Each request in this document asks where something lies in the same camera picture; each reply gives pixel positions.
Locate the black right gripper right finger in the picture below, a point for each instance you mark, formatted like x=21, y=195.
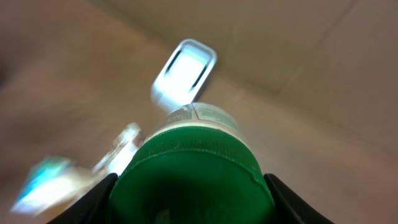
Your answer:
x=289, y=207

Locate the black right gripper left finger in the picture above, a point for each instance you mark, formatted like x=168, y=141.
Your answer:
x=92, y=207

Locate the clear brown bread bag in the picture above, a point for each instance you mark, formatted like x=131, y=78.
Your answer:
x=122, y=151

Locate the green lid jar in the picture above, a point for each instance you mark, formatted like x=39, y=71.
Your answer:
x=196, y=168

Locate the white barcode scanner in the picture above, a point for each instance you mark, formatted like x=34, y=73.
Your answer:
x=184, y=75

